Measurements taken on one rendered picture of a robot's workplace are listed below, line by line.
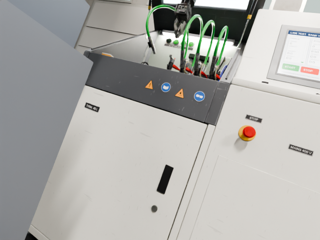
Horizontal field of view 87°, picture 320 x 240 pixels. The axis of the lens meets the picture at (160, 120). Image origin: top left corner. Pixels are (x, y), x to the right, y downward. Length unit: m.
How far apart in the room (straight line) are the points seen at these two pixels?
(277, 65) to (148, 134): 0.70
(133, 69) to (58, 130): 0.47
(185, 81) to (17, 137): 0.53
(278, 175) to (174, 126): 0.36
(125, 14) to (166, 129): 3.61
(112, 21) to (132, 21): 0.46
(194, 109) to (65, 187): 0.65
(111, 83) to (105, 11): 3.67
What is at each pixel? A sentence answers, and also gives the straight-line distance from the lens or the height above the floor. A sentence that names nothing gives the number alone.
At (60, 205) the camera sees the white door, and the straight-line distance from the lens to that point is 0.93.
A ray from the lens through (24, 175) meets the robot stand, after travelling 0.39.
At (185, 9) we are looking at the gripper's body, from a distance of 1.03.
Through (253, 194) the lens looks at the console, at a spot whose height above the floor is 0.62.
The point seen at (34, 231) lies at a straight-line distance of 1.07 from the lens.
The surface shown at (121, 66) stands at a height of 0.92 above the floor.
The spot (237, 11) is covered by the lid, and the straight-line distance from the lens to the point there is 1.32.
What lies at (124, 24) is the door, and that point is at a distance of 3.97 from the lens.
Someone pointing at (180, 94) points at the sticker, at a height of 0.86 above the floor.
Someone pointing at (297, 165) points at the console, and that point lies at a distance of 0.66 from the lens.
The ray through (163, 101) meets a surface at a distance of 0.66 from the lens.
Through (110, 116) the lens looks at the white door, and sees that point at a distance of 0.75.
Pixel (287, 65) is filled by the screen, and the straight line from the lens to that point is 1.02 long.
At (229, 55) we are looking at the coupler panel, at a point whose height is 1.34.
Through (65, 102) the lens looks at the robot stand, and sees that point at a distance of 0.37.
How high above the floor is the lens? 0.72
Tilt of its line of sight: 2 degrees up
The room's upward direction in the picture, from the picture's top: 20 degrees clockwise
